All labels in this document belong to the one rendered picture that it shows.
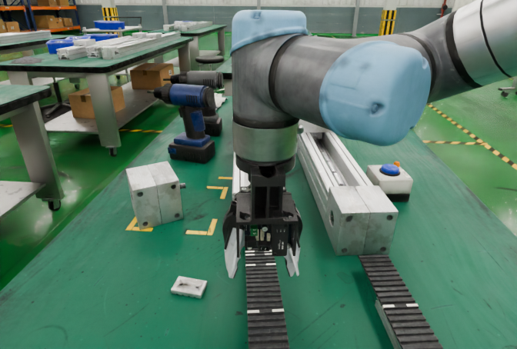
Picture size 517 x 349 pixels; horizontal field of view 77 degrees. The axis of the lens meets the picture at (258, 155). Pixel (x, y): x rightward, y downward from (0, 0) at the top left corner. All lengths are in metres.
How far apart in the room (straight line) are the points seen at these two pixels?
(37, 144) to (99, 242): 1.56
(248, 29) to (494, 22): 0.20
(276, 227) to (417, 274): 0.33
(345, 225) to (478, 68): 0.35
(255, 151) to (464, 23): 0.22
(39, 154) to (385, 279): 2.00
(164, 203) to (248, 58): 0.44
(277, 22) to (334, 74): 0.09
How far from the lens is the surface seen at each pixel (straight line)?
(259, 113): 0.33
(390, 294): 0.55
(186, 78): 1.11
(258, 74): 0.31
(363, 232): 0.62
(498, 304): 0.66
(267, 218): 0.37
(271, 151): 0.34
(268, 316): 0.49
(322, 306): 0.55
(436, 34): 0.35
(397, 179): 0.80
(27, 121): 2.19
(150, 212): 0.70
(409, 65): 0.25
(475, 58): 0.33
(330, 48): 0.27
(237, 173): 0.71
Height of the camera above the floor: 1.20
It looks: 25 degrees down
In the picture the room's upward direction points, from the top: straight up
